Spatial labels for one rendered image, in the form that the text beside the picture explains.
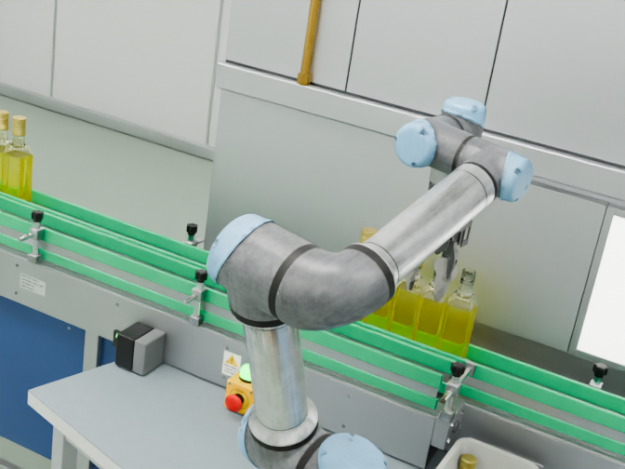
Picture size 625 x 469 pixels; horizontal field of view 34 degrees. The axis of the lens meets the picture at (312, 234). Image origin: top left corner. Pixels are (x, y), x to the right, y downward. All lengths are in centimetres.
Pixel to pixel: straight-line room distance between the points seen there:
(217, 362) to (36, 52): 469
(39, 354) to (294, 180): 78
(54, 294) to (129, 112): 395
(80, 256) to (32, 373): 39
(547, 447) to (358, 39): 95
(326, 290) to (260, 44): 112
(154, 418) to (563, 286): 90
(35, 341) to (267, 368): 117
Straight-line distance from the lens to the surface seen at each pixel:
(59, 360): 261
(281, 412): 163
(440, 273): 182
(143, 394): 226
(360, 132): 229
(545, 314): 223
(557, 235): 217
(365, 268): 137
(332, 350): 215
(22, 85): 691
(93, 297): 243
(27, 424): 278
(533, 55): 214
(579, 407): 211
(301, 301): 135
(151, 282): 234
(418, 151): 163
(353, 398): 215
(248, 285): 140
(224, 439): 214
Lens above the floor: 195
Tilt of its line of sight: 22 degrees down
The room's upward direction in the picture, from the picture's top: 9 degrees clockwise
